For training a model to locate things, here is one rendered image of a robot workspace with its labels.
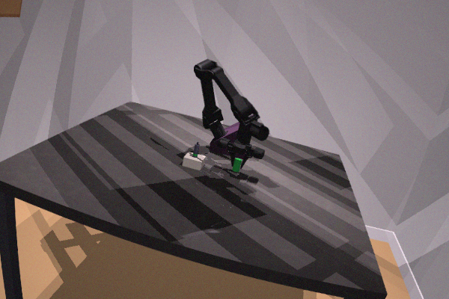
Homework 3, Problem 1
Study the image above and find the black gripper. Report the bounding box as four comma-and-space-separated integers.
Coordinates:
217, 131, 265, 169

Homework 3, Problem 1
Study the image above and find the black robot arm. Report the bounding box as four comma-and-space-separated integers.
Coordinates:
194, 59, 269, 155

